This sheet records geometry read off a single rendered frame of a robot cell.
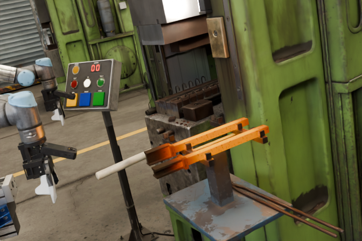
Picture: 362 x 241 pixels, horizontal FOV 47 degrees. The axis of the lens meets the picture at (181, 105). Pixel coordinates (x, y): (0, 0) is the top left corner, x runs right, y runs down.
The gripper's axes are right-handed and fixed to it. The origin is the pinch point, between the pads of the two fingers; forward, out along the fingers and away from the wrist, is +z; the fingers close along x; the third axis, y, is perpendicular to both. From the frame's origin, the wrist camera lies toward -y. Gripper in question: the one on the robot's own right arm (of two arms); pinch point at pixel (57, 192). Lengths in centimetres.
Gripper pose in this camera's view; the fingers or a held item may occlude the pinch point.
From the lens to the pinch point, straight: 145.9
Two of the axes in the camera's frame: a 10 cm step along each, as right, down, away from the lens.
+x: 2.4, 2.3, -9.4
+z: 1.9, 9.4, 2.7
